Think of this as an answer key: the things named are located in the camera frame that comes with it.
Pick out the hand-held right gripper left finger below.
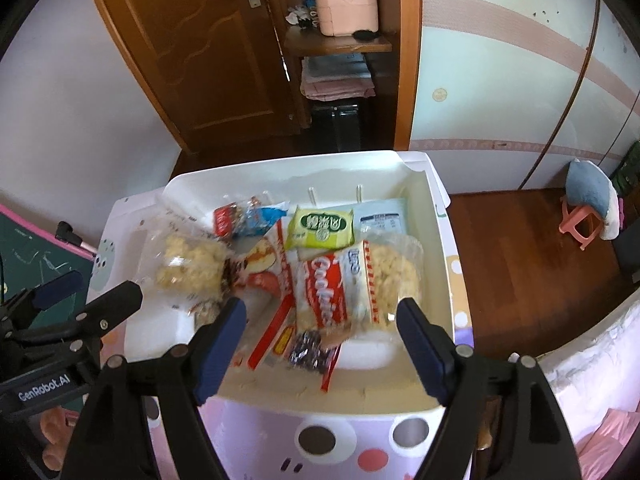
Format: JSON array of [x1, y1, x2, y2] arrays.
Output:
[[59, 296, 248, 480]]

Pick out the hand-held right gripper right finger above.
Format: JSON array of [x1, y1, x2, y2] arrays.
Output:
[[395, 296, 583, 480]]

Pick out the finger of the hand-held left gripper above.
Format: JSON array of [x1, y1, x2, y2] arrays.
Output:
[[10, 280, 144, 356], [0, 270, 85, 333]]

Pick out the clear puffed rice packet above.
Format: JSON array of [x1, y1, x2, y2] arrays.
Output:
[[360, 232, 426, 331], [142, 215, 233, 311]]

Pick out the small brown snack packet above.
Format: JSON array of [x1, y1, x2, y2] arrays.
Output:
[[287, 330, 341, 372]]

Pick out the red white cookie packet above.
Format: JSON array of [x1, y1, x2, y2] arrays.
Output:
[[295, 247, 373, 346]]

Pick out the clear red nut packet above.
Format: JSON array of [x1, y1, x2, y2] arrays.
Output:
[[215, 203, 251, 238]]

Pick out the light blue snack packet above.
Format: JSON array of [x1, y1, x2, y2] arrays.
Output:
[[352, 199, 408, 236]]

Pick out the blue white snack packet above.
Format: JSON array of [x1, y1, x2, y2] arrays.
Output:
[[240, 200, 291, 238]]

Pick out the green pastry packet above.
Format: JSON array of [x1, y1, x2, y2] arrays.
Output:
[[285, 205, 356, 251]]

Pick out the white plastic bin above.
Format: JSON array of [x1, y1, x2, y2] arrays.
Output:
[[122, 149, 457, 416]]

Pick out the person's left hand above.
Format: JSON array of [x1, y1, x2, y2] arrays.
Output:
[[40, 395, 81, 468]]

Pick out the green chalkboard easel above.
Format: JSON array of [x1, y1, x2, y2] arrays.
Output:
[[0, 202, 96, 411]]

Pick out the pink plastic stool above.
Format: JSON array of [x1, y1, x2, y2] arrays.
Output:
[[559, 195, 603, 251]]

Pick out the blue cushion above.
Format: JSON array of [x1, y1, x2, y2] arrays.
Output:
[[565, 157, 618, 221]]

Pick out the black box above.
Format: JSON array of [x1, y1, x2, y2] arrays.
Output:
[[310, 101, 368, 153]]

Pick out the dark wooden cabinet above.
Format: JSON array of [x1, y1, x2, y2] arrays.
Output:
[[610, 140, 640, 281]]

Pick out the brown wooden door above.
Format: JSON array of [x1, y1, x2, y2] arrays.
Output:
[[80, 0, 313, 156]]

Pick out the pastel floral wardrobe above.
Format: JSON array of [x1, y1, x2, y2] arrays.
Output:
[[410, 0, 640, 193]]

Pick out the stack of folded cloths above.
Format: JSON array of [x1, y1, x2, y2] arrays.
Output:
[[300, 55, 377, 101]]

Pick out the wooden shelf unit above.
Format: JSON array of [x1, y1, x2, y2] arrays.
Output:
[[267, 0, 423, 153]]

